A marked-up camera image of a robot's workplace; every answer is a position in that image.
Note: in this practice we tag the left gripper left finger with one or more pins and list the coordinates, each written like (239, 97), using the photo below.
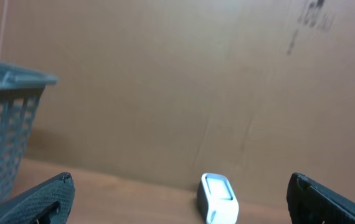
(49, 202)

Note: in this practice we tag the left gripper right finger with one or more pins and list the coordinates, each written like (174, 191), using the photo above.
(312, 203)

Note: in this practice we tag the white barcode scanner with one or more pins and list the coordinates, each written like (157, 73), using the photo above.
(216, 201)

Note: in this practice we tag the grey plastic mesh basket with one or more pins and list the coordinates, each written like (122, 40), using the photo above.
(20, 93)

